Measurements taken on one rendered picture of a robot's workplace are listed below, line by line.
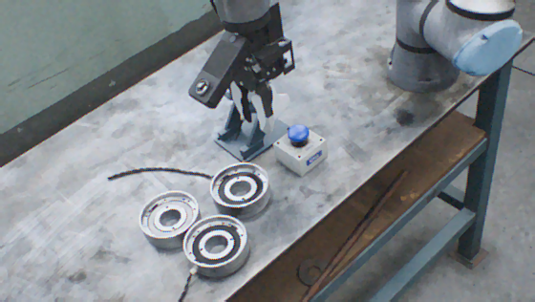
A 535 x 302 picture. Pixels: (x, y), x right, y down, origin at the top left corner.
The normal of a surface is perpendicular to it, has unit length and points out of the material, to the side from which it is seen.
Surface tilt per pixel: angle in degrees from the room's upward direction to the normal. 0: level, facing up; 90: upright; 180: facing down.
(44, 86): 90
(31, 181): 0
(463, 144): 0
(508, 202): 0
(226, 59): 32
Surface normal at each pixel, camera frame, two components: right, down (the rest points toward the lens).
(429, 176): -0.15, -0.70
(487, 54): 0.40, 0.69
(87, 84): 0.67, 0.44
